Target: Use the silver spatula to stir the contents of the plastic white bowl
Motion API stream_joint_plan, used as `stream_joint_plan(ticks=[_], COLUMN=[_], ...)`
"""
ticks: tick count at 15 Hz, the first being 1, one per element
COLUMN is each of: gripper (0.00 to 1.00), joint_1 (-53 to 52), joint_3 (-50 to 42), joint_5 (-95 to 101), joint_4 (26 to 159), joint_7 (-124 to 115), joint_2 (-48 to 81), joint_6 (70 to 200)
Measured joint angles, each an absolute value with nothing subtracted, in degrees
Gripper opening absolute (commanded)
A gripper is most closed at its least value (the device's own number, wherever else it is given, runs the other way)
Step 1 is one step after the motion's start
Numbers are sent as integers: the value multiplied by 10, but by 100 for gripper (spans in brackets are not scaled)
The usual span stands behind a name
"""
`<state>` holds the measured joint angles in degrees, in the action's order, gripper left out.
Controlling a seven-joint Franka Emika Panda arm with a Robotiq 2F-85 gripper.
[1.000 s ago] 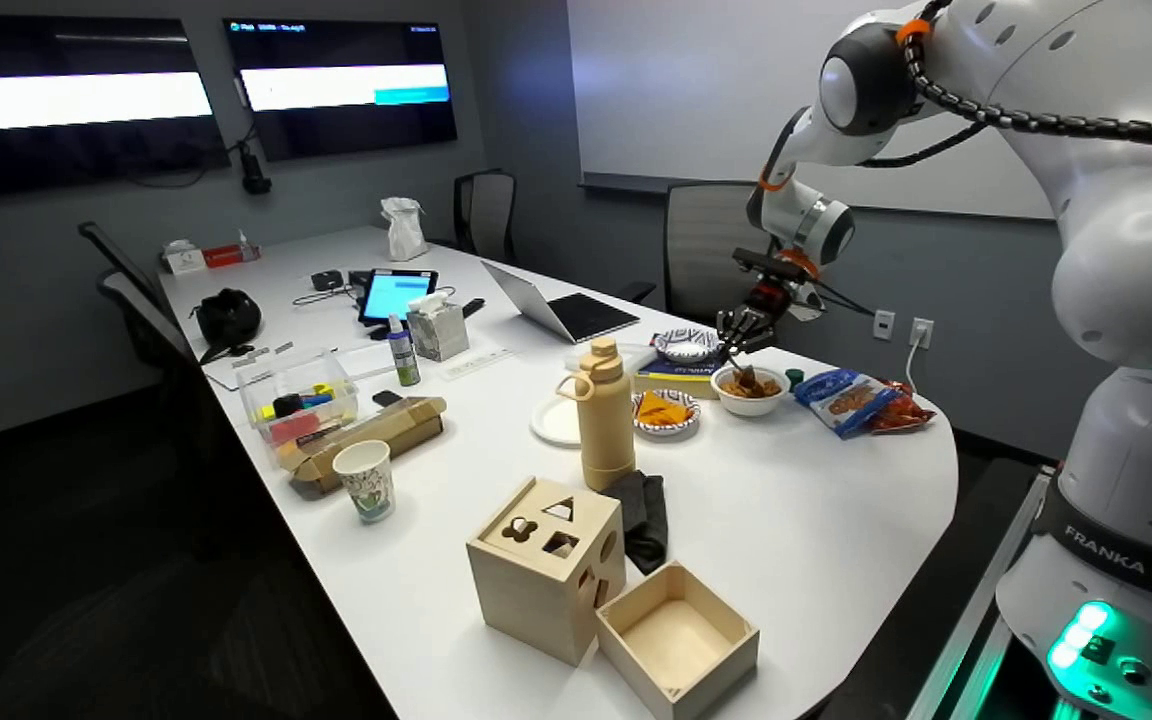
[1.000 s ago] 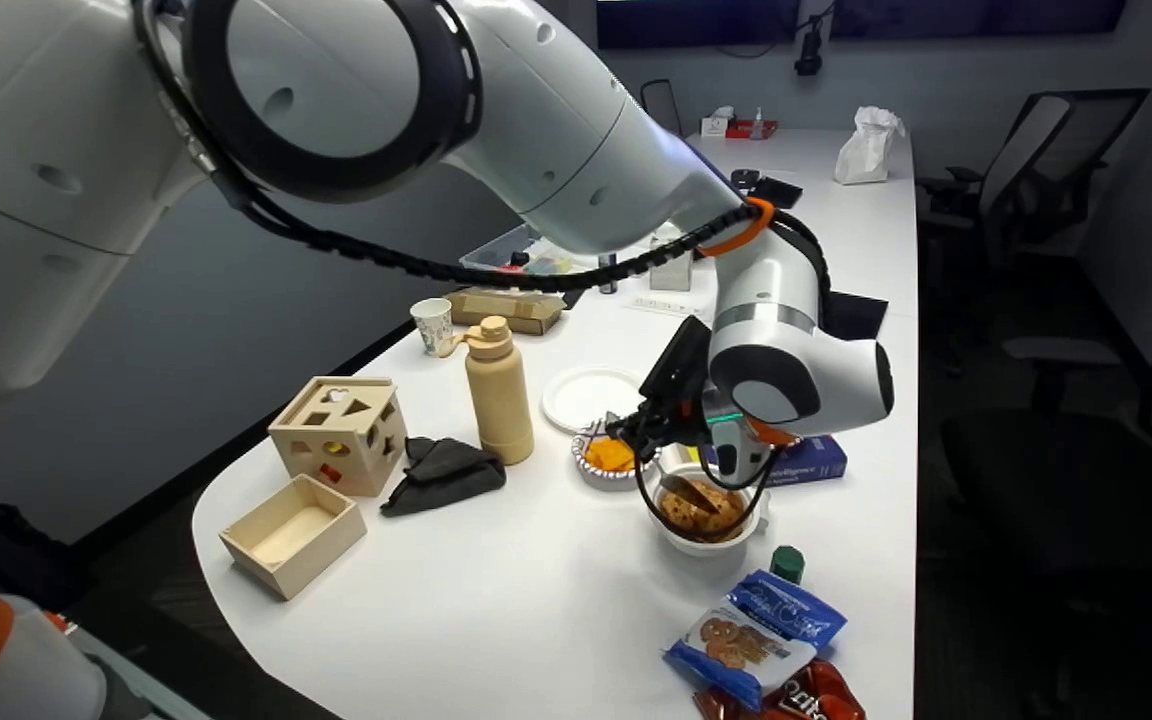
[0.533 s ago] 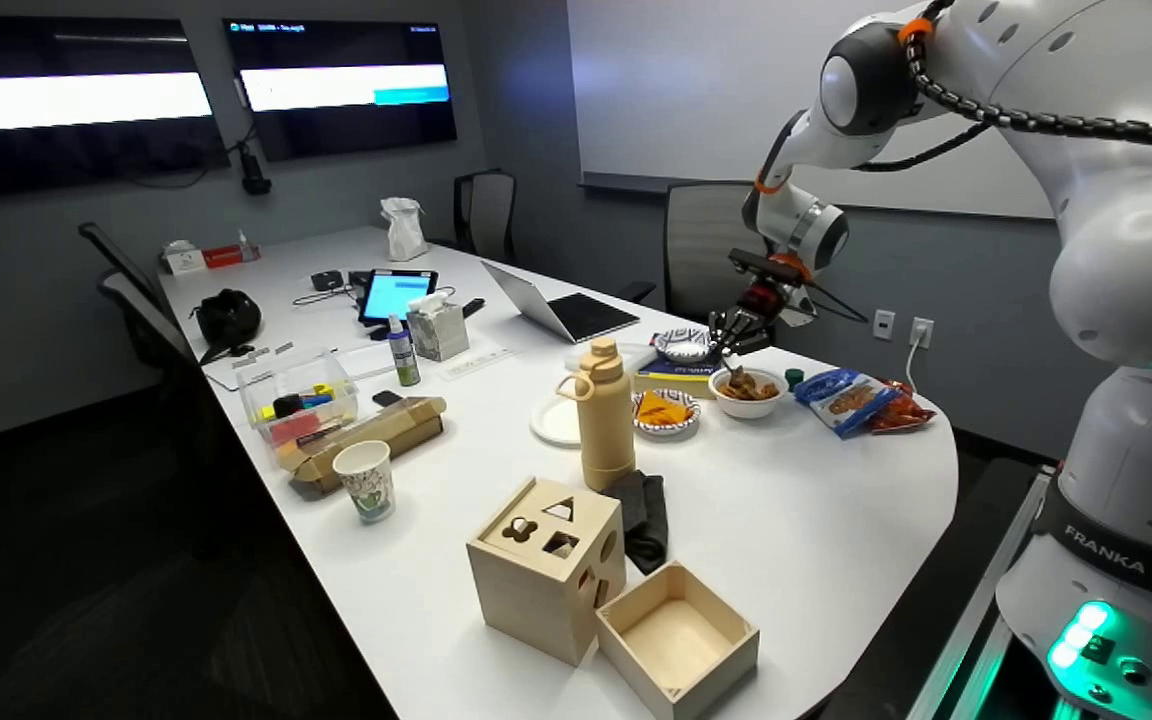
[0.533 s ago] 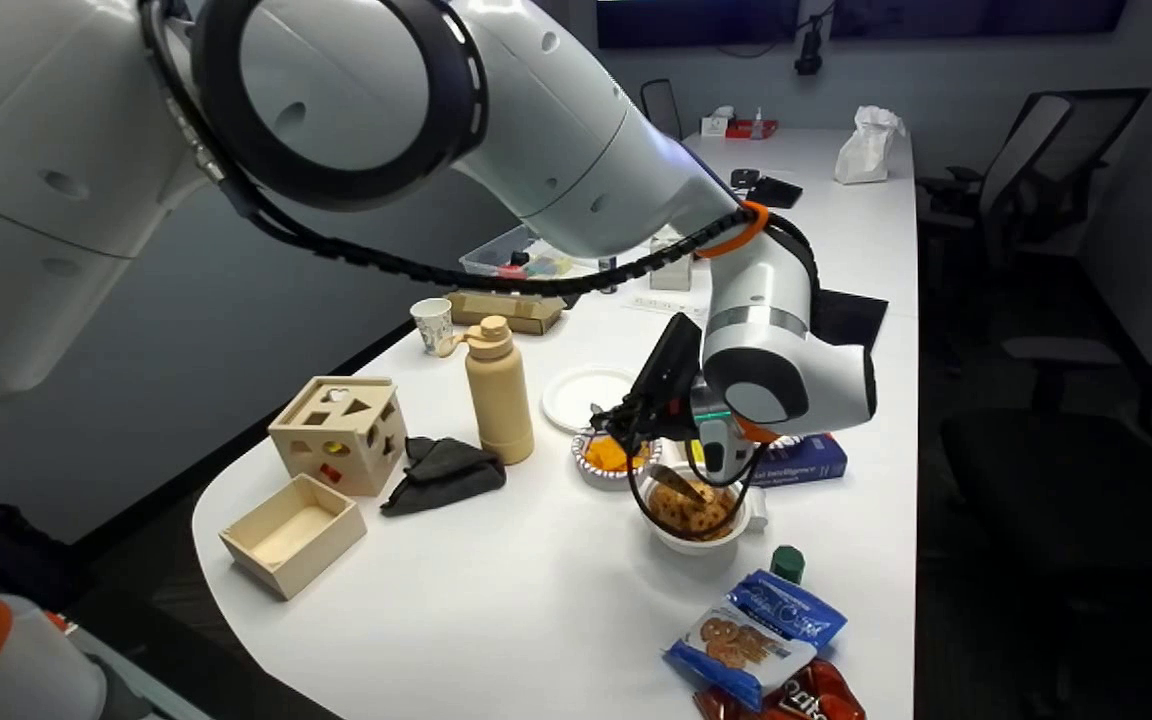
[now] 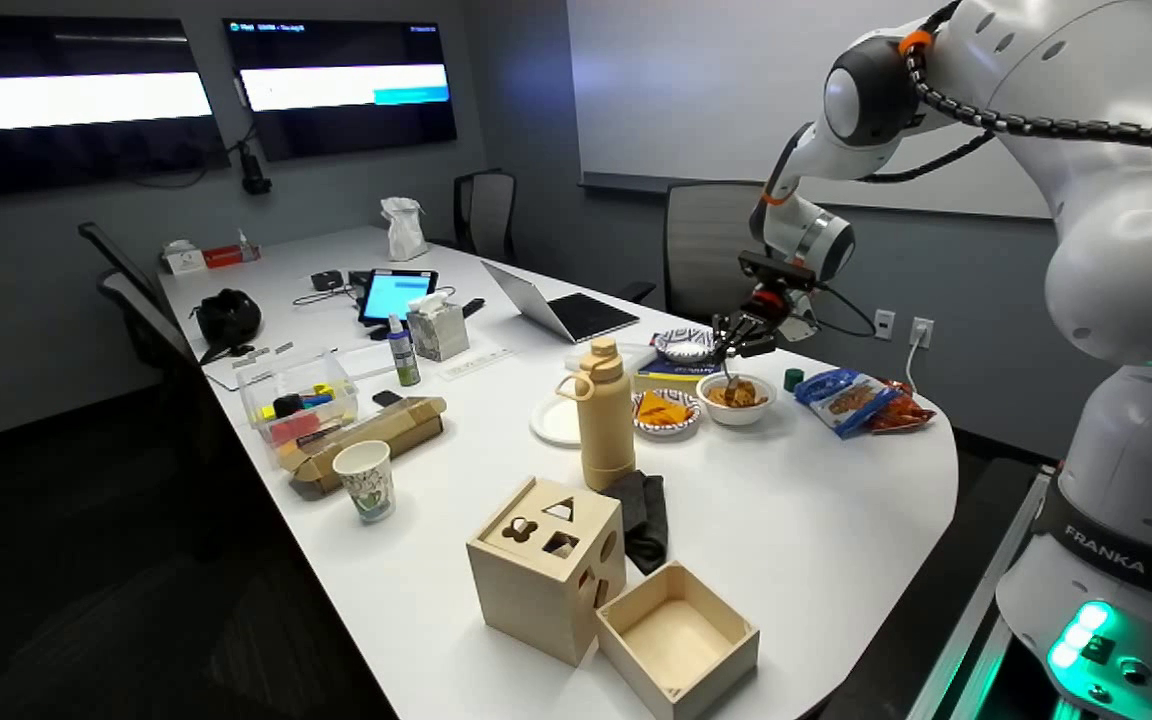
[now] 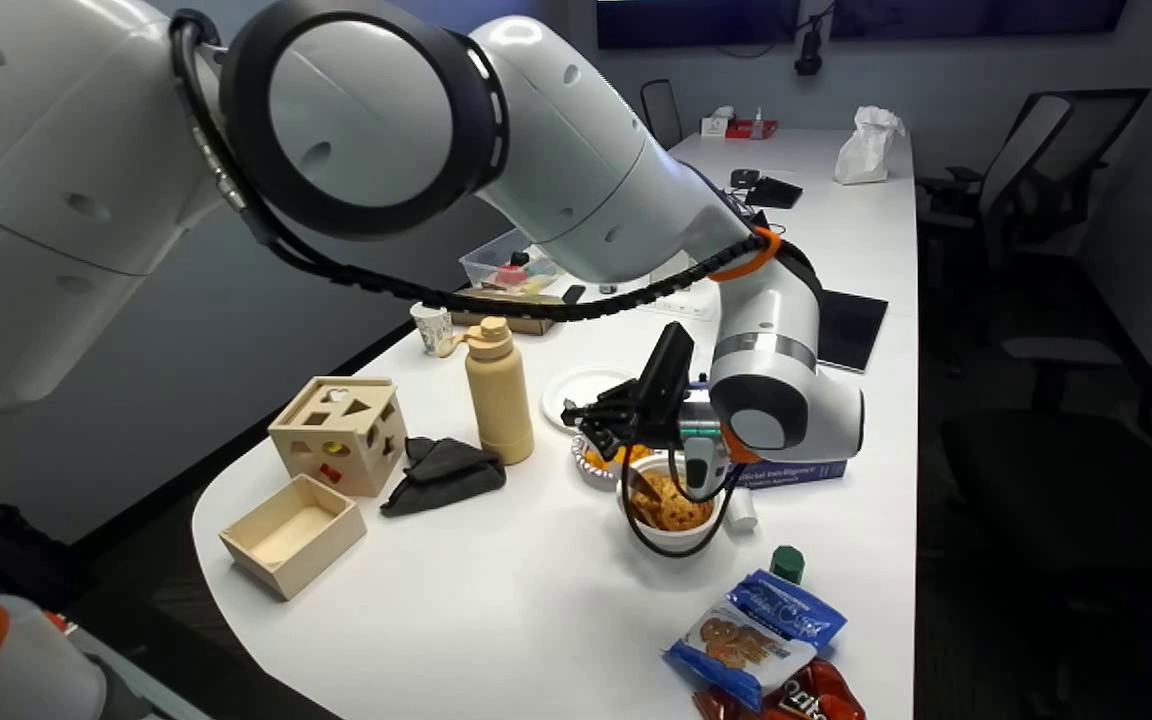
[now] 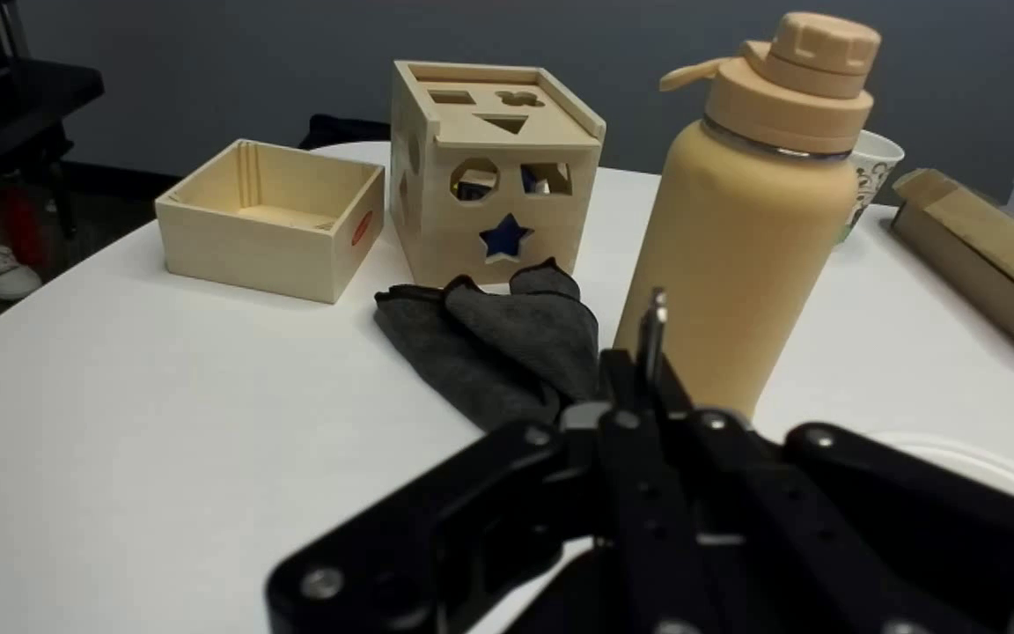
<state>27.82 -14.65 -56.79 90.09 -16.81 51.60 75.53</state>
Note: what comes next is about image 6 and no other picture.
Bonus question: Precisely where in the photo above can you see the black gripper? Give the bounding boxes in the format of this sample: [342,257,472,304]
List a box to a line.
[559,317,703,464]

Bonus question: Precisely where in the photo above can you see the white bowl orange snacks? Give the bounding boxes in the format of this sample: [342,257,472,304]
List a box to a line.
[572,438,630,498]

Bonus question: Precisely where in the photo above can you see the bowl with food items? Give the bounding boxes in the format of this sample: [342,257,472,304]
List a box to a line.
[616,438,747,561]

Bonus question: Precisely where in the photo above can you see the white plate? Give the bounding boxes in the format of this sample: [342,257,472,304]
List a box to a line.
[538,369,630,438]

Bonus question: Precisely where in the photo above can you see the tan water bottle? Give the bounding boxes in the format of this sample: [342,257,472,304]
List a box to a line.
[458,317,538,467]

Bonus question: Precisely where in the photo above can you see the brown cardboard box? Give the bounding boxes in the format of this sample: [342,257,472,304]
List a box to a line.
[448,284,567,341]

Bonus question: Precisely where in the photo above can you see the small white bottle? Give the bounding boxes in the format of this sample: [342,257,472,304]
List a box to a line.
[719,491,764,540]

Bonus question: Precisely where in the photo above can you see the dark grey cloth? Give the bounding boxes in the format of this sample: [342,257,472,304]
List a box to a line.
[374,431,509,519]

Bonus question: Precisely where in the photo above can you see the clear plastic marker container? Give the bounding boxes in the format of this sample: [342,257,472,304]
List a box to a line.
[454,233,567,296]

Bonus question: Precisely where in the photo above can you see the blue box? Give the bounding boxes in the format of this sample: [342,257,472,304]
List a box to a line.
[730,454,850,491]

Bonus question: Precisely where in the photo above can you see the small green cap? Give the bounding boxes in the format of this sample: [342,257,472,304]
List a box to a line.
[768,540,806,583]

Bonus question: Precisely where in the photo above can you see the blue snack bag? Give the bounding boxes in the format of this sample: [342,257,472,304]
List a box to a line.
[658,570,850,711]

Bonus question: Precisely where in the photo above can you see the wooden shape sorter cube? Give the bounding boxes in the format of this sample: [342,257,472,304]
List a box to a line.
[263,374,408,499]

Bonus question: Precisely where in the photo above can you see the black tablet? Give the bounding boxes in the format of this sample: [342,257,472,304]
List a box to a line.
[739,174,806,214]

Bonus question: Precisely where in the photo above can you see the open wooden box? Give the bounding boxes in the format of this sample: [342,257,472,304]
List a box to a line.
[214,472,370,606]

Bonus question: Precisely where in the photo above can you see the red snack bag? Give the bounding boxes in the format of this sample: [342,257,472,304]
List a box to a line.
[690,657,866,720]

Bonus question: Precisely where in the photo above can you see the white plastic bag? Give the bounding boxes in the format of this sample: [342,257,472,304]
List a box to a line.
[833,105,908,190]

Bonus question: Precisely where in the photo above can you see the wall monitor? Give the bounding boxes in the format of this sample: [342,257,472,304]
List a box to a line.
[826,0,1129,41]
[591,0,806,51]

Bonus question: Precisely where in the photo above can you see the black conference camera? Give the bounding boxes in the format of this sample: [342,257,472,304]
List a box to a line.
[793,0,833,81]

